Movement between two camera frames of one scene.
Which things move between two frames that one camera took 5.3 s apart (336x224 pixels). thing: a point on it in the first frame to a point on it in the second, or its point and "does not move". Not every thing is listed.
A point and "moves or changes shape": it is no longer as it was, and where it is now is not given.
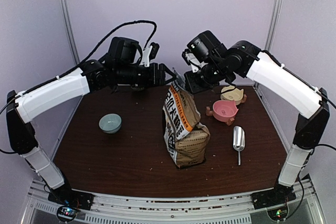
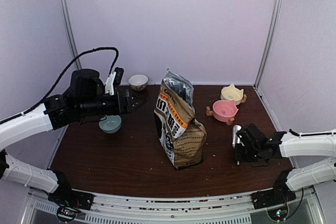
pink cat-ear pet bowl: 224,110 does not move
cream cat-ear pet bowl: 236,94 does not move
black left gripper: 158,78 to 128,103
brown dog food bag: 186,139 moves or changes shape
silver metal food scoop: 239,140 does not move
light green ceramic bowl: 110,123 does not move
